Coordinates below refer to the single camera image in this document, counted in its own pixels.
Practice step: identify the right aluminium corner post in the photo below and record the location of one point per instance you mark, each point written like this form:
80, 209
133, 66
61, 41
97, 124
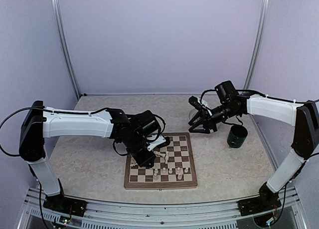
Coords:
257, 43

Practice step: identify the fallen white king centre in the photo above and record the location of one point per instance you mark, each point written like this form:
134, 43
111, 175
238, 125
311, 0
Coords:
166, 158

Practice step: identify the left aluminium corner post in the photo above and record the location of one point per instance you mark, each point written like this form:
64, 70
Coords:
64, 46

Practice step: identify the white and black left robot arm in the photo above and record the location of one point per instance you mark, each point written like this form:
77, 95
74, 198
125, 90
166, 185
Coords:
45, 122

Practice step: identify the dark green cup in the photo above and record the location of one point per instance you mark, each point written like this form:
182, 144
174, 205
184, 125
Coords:
237, 136

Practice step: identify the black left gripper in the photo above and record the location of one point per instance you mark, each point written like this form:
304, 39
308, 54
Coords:
144, 160

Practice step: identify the white plate with spiral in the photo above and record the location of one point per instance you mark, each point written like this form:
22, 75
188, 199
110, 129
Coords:
192, 113

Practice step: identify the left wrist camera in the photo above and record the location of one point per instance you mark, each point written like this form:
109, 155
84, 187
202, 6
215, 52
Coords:
159, 143

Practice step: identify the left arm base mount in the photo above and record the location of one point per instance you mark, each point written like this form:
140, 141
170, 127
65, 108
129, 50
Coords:
65, 205

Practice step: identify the wooden chess board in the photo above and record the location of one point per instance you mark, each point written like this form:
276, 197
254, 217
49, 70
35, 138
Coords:
173, 168

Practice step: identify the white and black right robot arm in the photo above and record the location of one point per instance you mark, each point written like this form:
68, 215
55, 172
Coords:
303, 116

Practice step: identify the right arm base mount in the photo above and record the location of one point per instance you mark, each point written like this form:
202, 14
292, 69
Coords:
256, 205

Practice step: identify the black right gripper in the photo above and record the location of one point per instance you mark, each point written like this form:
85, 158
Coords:
208, 119

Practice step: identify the aluminium corner post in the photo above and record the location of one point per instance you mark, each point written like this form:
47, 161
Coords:
64, 46
257, 43

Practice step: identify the aluminium front rail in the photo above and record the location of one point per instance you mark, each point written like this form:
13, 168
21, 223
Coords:
212, 215

